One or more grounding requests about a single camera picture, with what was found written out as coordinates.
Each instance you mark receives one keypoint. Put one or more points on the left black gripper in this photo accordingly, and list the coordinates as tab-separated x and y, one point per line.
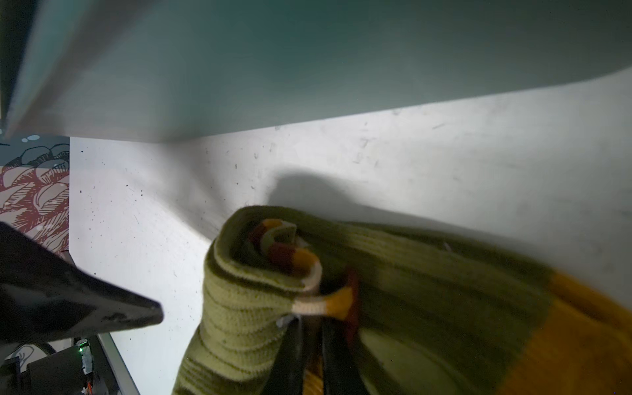
45	299

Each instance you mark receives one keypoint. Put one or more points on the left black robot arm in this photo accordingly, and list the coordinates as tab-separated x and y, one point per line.
74	365

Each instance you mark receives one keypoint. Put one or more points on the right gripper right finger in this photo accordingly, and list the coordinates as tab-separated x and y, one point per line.
341	375

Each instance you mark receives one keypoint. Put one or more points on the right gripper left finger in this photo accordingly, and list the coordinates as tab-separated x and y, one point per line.
287	375

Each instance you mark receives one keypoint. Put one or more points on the olive striped sock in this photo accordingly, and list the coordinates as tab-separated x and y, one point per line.
422	312

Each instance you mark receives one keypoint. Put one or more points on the green compartment tray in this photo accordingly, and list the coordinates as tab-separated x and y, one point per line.
157	71

